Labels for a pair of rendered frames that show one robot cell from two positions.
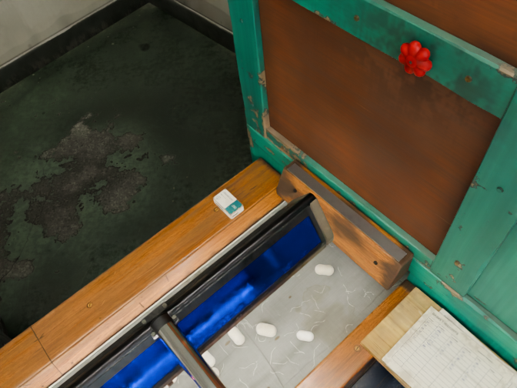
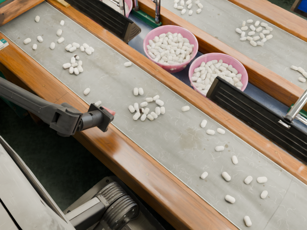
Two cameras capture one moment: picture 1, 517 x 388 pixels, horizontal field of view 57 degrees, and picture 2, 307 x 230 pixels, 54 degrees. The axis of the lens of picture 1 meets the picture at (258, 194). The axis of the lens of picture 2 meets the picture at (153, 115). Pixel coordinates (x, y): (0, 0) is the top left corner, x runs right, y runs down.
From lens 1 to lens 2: 128 cm
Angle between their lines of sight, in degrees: 52
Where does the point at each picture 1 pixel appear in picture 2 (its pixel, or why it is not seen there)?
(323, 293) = (46, 20)
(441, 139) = not seen: outside the picture
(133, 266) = (26, 74)
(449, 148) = not seen: outside the picture
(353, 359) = (71, 9)
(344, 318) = (56, 15)
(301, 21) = not seen: outside the picture
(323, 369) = (74, 15)
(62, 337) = (57, 91)
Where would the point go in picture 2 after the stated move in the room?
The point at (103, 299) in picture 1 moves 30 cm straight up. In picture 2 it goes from (41, 81) to (15, 29)
